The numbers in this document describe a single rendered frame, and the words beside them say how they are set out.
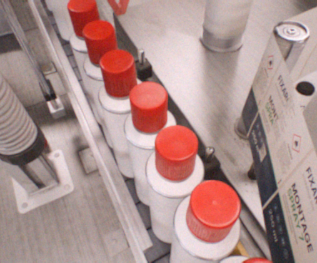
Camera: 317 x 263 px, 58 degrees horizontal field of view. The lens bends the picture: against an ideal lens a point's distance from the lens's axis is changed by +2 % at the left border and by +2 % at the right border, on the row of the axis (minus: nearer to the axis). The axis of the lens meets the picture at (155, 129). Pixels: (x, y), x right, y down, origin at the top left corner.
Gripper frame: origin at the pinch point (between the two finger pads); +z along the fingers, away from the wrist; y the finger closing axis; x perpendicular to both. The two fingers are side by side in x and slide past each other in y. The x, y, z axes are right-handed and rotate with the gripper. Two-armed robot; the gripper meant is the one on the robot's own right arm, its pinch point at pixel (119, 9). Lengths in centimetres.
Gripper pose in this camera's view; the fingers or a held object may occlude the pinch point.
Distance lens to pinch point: 47.2
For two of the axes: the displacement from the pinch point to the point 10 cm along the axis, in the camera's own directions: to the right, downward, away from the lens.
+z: 0.4, 5.7, 8.2
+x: -9.0, 3.7, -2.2
